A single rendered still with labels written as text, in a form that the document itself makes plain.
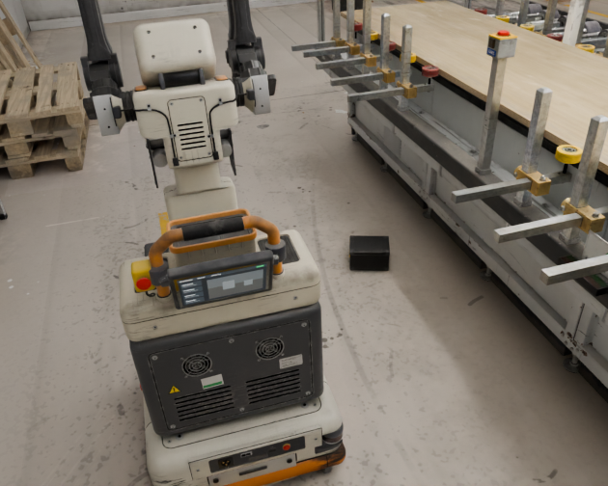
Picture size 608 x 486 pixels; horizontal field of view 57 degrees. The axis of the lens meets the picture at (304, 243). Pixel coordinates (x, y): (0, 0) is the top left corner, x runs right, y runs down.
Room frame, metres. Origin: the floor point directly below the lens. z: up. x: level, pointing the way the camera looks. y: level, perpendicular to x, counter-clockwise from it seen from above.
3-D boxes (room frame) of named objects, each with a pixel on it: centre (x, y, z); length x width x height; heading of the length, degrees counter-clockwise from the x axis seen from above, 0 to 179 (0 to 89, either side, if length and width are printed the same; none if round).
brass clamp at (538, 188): (1.69, -0.78, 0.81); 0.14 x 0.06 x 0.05; 15
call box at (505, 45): (1.96, -0.71, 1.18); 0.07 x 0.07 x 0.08; 15
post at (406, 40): (2.68, -0.52, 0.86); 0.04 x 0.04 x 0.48; 15
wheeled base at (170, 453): (1.40, 0.28, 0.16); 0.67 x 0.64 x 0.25; 14
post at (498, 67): (1.96, -0.71, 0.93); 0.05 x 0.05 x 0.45; 15
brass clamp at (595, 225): (1.45, -0.85, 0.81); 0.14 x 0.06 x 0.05; 15
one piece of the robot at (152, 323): (1.31, 0.25, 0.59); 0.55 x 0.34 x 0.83; 104
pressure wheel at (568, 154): (1.70, -0.90, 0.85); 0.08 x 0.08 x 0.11
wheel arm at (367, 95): (2.62, -0.45, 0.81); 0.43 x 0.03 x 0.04; 105
